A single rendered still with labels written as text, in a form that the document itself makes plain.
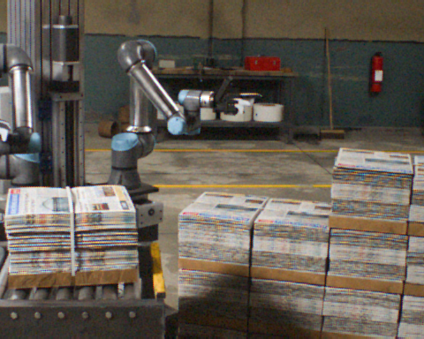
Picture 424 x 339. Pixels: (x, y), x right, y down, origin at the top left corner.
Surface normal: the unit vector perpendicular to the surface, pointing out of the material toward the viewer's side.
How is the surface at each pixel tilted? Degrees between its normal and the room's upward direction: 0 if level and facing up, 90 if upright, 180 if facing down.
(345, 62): 90
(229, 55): 90
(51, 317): 90
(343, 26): 90
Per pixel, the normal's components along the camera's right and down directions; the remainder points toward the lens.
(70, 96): 0.68, 0.18
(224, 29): 0.11, 0.22
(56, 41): -0.74, 0.13
